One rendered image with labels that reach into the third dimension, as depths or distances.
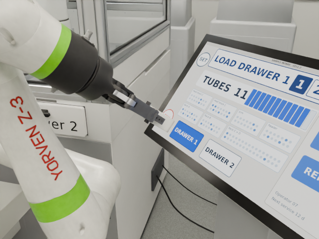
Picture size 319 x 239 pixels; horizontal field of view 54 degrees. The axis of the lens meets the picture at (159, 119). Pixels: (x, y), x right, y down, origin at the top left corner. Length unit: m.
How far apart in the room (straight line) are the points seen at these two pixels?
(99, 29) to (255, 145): 0.59
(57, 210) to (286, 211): 0.41
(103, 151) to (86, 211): 0.52
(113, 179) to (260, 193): 0.38
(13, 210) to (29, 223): 0.70
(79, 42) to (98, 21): 0.49
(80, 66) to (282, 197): 0.39
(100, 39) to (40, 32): 0.54
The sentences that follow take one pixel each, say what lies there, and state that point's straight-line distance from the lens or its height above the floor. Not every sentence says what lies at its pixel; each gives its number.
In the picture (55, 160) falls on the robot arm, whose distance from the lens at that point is 0.61.
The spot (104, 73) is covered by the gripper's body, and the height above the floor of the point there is 1.20.
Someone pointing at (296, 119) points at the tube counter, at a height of 1.11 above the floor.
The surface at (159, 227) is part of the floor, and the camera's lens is 1.92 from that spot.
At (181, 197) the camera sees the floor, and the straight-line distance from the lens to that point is 2.12.
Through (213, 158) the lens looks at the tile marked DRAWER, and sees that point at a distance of 0.66.
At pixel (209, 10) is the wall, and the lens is 4.12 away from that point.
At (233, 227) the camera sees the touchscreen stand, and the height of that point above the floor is 0.77.
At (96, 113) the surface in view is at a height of 0.91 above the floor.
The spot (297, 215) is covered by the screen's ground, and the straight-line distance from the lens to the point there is 0.57.
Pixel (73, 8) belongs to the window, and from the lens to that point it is 1.04.
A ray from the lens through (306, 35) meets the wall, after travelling 4.20.
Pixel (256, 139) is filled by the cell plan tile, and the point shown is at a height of 1.06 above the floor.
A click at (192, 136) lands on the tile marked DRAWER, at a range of 0.71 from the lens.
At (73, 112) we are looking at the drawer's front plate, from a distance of 1.10.
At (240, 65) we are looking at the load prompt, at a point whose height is 1.16.
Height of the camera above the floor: 1.35
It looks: 26 degrees down
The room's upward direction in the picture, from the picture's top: straight up
